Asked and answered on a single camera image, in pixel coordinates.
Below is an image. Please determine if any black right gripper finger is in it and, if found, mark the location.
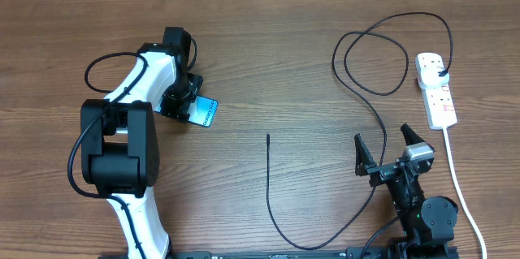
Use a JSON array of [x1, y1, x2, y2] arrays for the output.
[[354, 134, 376, 176], [401, 123, 425, 146]]

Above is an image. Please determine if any Galaxy smartphone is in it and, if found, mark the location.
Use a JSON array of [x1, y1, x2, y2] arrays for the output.
[[188, 96, 219, 127]]

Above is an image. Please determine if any black charger cable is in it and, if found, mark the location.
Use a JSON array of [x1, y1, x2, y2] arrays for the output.
[[266, 11, 454, 251]]

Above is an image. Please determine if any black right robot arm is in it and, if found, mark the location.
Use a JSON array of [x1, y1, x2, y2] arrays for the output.
[[345, 124, 459, 259]]

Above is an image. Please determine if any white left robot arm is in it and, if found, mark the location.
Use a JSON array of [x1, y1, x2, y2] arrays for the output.
[[72, 27, 203, 258]]

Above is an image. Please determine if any white USB charger plug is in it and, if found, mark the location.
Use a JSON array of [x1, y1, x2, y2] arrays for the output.
[[418, 63, 450, 89]]

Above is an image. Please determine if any white power strip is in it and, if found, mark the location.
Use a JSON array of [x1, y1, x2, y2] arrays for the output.
[[415, 52, 457, 130]]

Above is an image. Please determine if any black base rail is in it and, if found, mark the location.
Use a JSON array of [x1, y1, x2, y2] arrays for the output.
[[165, 247, 460, 259]]

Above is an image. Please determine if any white power strip cord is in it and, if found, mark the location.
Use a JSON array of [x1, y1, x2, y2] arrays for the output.
[[441, 127, 488, 259]]

